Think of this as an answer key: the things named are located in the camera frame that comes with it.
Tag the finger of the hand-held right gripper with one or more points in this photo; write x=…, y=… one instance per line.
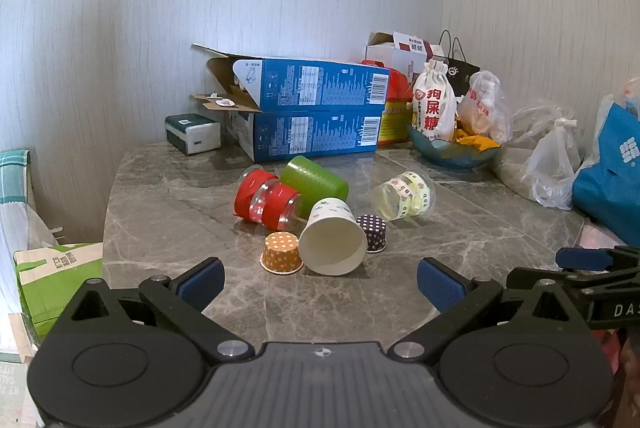
x=540, y=277
x=582, y=258

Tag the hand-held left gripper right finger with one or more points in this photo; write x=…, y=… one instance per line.
x=440, y=284

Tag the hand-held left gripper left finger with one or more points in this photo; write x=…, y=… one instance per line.
x=202, y=284

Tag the white paper cup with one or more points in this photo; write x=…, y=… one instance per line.
x=334, y=243

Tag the purple polka dot paper cup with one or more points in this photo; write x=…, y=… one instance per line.
x=374, y=232

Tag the orange polka dot paper cup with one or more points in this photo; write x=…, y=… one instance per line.
x=281, y=253

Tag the clear cup with printed band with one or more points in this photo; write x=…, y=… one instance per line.
x=405, y=195

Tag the clear cup with red band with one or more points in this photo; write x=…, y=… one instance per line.
x=280, y=208
x=252, y=193

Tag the green plastic cup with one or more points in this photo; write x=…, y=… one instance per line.
x=315, y=180

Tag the blue shopping bag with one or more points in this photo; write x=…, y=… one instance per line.
x=612, y=178

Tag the clear plastic bag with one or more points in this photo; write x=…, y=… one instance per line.
x=547, y=162

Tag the blue glass bowl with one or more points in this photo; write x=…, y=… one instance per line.
x=450, y=155

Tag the green and white paper bag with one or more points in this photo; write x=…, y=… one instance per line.
x=55, y=278

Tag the yellow snack packet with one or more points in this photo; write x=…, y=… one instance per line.
x=477, y=140

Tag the red and yellow box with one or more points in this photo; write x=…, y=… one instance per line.
x=395, y=120

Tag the plastic bag of snacks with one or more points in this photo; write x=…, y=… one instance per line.
x=485, y=107

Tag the blue cardboard box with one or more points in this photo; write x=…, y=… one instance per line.
x=310, y=133
x=310, y=82

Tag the white plastic sheet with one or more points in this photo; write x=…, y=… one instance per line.
x=22, y=228

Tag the black paper bag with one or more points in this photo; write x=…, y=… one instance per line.
x=462, y=72

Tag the teal plaid cloth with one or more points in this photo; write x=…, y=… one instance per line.
x=14, y=173

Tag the upper blue cardboard box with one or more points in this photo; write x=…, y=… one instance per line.
x=310, y=82

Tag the white open carton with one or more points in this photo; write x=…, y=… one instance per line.
x=400, y=52

